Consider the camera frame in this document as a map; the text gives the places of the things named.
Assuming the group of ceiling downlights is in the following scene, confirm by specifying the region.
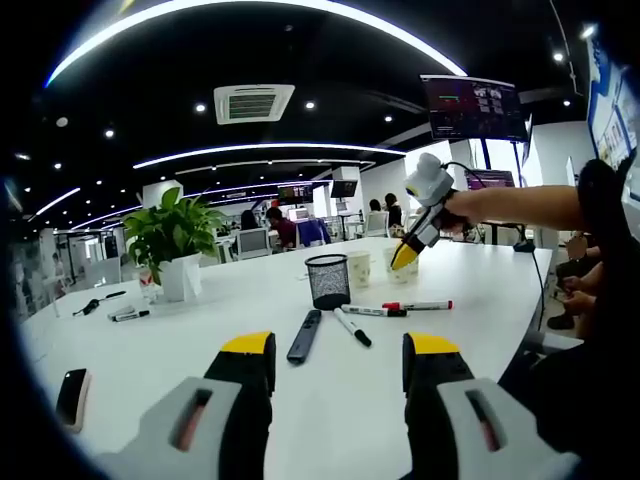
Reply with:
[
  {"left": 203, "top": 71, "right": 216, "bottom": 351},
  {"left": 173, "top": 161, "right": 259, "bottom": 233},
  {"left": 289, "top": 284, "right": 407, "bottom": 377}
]
[{"left": 14, "top": 19, "right": 599, "bottom": 236}]

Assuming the black smartphone pink case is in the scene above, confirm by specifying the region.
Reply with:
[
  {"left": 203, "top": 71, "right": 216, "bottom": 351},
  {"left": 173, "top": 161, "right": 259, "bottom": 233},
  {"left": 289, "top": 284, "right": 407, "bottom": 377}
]
[{"left": 54, "top": 368, "right": 93, "bottom": 434}]

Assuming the white printed paper cup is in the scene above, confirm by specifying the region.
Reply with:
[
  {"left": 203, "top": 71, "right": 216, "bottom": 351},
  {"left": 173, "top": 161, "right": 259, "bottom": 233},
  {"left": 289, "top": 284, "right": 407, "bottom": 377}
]
[
  {"left": 346, "top": 249, "right": 374, "bottom": 290},
  {"left": 383, "top": 246, "right": 421, "bottom": 285}
]

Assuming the black mesh pen holder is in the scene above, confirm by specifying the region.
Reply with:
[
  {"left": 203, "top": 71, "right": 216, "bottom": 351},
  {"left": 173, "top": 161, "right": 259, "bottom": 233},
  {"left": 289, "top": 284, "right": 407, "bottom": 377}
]
[{"left": 304, "top": 253, "right": 351, "bottom": 311}]

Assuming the green plant in white pot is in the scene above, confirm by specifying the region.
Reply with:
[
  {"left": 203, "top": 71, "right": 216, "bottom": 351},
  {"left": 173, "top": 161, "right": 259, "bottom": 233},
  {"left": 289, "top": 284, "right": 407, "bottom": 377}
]
[{"left": 122, "top": 187, "right": 229, "bottom": 304}]

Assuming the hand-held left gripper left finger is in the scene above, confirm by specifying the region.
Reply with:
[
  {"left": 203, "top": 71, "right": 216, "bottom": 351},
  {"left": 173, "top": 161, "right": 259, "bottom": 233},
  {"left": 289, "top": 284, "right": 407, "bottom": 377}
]
[{"left": 93, "top": 329, "right": 277, "bottom": 480}]

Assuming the purple screen desk monitor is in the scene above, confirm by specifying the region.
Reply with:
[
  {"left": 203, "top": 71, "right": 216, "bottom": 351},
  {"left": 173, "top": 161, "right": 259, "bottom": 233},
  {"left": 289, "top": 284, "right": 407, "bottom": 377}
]
[{"left": 463, "top": 168, "right": 516, "bottom": 191}]

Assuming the red whiteboard marker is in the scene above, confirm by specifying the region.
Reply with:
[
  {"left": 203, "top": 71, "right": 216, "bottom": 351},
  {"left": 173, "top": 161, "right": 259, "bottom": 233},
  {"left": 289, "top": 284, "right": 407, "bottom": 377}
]
[{"left": 382, "top": 299, "right": 455, "bottom": 312}]

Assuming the short ceiling light strip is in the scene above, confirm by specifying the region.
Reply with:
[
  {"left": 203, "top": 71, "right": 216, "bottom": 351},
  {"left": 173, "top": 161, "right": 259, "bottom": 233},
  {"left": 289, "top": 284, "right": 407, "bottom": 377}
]
[{"left": 34, "top": 187, "right": 82, "bottom": 217}]

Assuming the curved ceiling light strip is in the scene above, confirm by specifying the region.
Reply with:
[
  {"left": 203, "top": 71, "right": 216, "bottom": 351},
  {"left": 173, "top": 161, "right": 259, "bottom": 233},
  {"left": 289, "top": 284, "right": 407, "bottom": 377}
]
[
  {"left": 132, "top": 142, "right": 407, "bottom": 170},
  {"left": 44, "top": 0, "right": 469, "bottom": 89}
]

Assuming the black table cable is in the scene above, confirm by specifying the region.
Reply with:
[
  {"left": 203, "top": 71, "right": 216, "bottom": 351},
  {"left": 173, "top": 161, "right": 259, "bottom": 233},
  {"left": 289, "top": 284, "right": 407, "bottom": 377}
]
[{"left": 529, "top": 249, "right": 547, "bottom": 334}]

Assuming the white office chair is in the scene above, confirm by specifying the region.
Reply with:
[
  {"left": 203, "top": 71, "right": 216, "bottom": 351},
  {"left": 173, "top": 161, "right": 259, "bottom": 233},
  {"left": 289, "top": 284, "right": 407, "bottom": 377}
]
[{"left": 364, "top": 210, "right": 391, "bottom": 239}]

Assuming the large hanging dark monitor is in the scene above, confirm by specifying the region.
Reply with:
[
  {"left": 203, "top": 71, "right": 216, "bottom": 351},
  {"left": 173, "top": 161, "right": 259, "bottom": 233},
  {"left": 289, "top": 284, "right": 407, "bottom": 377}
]
[{"left": 420, "top": 74, "right": 530, "bottom": 142}]

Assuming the ceiling air conditioner unit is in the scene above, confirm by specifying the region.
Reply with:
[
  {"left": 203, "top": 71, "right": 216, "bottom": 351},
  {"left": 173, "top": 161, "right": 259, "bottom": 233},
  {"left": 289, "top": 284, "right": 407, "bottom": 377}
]
[{"left": 213, "top": 83, "right": 296, "bottom": 126}]

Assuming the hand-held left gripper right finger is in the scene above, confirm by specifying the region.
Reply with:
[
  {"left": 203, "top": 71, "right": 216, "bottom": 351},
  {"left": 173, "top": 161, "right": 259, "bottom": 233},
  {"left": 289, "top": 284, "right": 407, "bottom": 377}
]
[{"left": 402, "top": 331, "right": 580, "bottom": 480}]

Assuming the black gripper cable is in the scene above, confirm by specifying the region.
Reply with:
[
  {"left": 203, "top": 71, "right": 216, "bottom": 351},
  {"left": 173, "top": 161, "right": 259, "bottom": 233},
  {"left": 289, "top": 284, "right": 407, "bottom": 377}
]
[{"left": 442, "top": 160, "right": 476, "bottom": 191}]

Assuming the grey office chair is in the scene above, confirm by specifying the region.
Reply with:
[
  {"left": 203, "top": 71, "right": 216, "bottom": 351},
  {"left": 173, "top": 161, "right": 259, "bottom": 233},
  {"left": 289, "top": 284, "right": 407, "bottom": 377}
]
[{"left": 234, "top": 228, "right": 274, "bottom": 260}]

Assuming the grey chair seat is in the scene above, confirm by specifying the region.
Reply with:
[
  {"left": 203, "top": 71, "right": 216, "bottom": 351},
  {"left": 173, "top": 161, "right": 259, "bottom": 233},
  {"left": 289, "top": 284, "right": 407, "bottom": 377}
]
[{"left": 519, "top": 329, "right": 584, "bottom": 356}]

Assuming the blue white wall display board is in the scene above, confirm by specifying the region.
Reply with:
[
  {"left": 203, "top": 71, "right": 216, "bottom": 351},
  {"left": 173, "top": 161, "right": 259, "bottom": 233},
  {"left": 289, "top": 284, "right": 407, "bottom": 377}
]
[{"left": 584, "top": 37, "right": 640, "bottom": 161}]

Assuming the person's right hand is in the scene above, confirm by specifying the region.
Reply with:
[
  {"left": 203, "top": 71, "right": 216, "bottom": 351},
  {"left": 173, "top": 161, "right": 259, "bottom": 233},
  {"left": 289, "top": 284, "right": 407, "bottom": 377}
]
[{"left": 437, "top": 192, "right": 481, "bottom": 235}]

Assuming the small white red figurine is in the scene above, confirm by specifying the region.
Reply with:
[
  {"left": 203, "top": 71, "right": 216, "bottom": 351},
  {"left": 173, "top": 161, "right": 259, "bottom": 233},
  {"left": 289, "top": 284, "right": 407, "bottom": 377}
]
[{"left": 137, "top": 267, "right": 164, "bottom": 304}]

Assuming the blue jacket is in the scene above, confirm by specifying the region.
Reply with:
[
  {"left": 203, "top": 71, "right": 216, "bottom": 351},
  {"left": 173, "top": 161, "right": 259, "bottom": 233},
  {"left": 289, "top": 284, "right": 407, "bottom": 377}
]
[{"left": 294, "top": 214, "right": 332, "bottom": 247}]

